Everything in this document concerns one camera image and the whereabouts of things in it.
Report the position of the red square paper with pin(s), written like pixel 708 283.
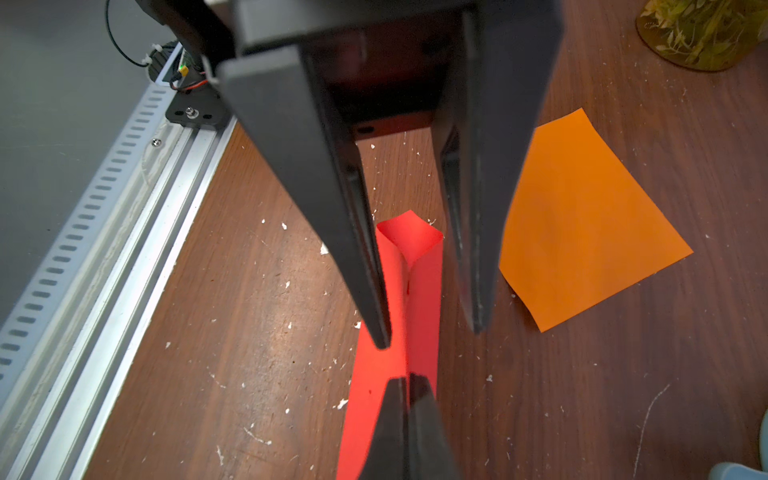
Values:
pixel 411 253

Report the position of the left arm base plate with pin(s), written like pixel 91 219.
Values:
pixel 195 101

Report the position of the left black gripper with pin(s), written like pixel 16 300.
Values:
pixel 383 66

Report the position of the potted artificial plant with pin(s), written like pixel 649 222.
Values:
pixel 703 35

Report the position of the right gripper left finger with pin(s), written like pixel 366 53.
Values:
pixel 387 455

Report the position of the orange square paper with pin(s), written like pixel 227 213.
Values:
pixel 580 228

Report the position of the aluminium front rail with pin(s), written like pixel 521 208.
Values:
pixel 68 344

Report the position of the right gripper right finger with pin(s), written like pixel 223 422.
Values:
pixel 430 455

